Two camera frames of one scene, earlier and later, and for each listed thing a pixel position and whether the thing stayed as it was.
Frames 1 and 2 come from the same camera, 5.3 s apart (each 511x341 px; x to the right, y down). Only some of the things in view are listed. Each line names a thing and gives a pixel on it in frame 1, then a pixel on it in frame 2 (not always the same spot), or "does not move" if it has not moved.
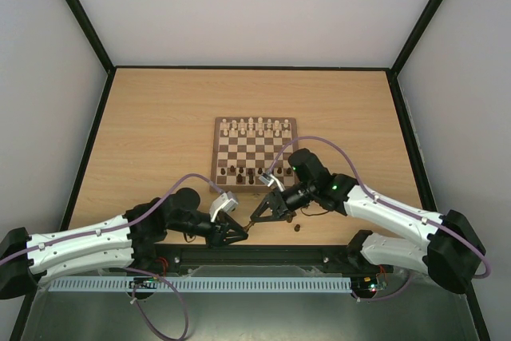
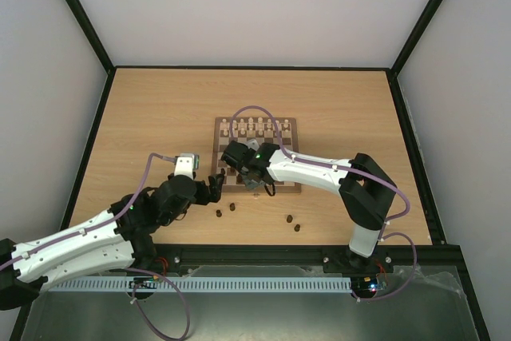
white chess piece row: (255, 127) does not move
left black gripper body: (211, 237) → (202, 198)
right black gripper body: (277, 203) → (231, 153)
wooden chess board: (245, 148) does not move
